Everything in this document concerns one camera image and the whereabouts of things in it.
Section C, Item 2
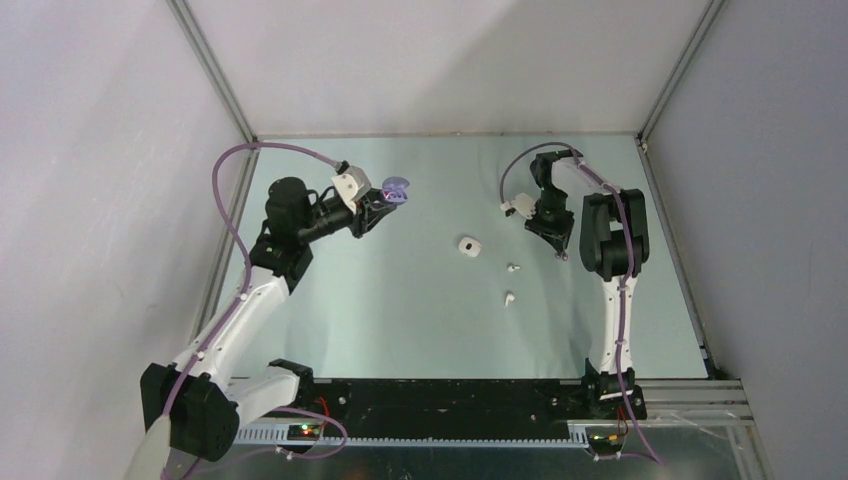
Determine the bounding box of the purple earbud charging case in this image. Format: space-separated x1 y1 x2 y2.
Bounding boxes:
381 176 410 205

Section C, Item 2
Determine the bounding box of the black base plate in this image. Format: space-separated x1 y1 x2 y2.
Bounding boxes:
292 379 647 442

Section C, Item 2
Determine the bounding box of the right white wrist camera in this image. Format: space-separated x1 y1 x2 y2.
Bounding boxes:
500 193 537 220

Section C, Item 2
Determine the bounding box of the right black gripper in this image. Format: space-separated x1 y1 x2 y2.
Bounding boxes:
525 185 576 254

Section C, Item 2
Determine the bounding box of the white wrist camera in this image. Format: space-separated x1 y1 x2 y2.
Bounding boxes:
500 193 537 220
331 161 372 210

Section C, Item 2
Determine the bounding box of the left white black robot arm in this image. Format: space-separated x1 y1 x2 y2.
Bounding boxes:
135 172 410 467

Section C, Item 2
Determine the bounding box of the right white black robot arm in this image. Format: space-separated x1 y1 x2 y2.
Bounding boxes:
525 150 650 418

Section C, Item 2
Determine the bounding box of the white earbud charging case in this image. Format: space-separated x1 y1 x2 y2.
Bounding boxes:
457 236 482 258

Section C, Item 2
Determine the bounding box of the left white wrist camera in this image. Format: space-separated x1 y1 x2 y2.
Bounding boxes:
331 161 372 210

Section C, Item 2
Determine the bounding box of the aluminium frame rail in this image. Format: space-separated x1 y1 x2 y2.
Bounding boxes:
141 363 769 479

